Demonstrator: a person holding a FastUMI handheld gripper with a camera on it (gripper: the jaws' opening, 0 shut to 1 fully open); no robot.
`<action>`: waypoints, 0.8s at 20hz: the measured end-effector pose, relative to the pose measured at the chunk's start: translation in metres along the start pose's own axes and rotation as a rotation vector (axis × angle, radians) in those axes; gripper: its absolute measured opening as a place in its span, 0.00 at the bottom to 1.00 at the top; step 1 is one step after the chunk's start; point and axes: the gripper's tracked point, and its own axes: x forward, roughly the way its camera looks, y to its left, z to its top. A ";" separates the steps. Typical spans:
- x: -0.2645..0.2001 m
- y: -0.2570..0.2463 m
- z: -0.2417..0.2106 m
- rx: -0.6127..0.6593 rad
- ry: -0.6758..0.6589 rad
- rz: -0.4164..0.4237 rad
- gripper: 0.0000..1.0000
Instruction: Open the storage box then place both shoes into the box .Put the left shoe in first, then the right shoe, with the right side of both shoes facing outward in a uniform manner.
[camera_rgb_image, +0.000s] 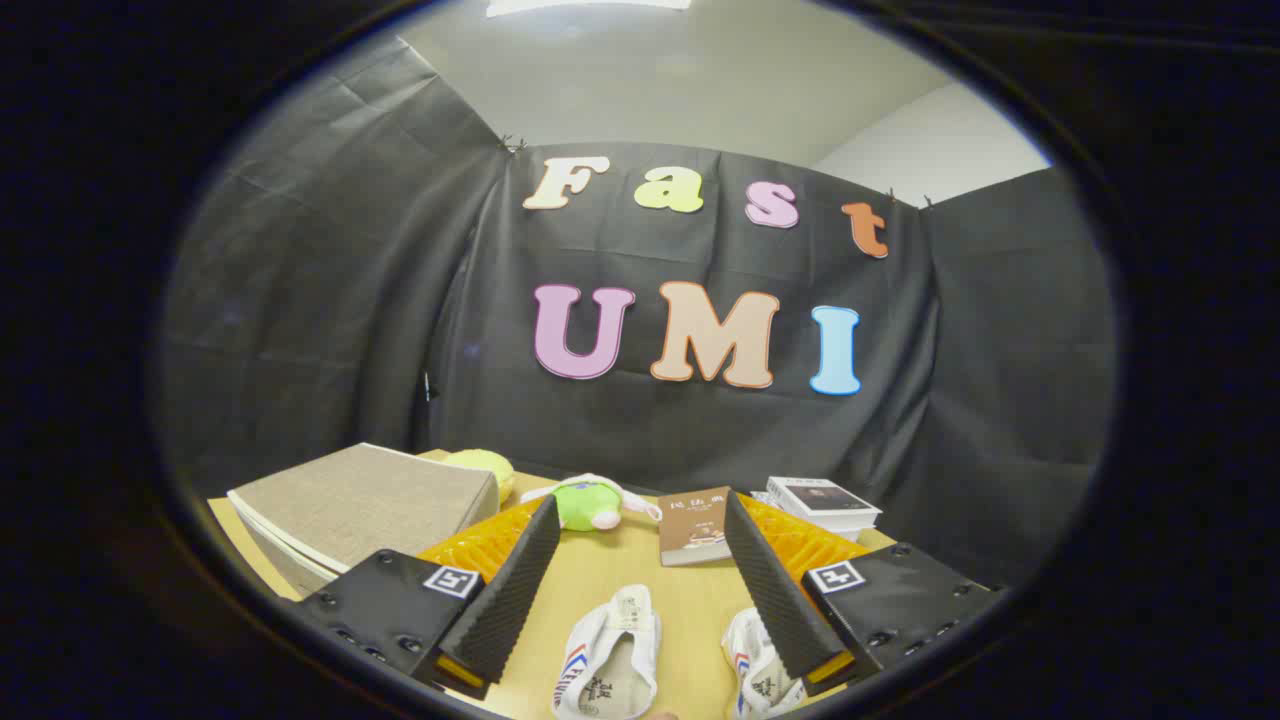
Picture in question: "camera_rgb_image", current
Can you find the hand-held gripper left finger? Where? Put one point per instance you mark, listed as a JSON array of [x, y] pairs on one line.
[[515, 590]]

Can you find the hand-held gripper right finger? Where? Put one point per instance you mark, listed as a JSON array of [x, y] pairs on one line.
[[775, 590]]

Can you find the white canvas shoe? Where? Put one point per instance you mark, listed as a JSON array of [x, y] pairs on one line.
[[625, 610], [755, 670]]

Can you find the beige fabric storage box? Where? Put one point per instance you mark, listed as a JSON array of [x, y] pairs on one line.
[[360, 505]]

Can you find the green and pink plush toy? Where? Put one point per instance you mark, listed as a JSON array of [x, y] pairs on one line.
[[580, 505]]

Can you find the brown paperback book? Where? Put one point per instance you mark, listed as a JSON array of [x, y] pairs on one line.
[[690, 525]]

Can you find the yellow plush toy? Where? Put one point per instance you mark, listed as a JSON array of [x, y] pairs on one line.
[[485, 465]]

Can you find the black backdrop cloth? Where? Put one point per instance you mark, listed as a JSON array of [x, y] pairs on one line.
[[700, 440]]

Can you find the ceiling light panel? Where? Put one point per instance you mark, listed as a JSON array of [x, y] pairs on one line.
[[590, 5]]

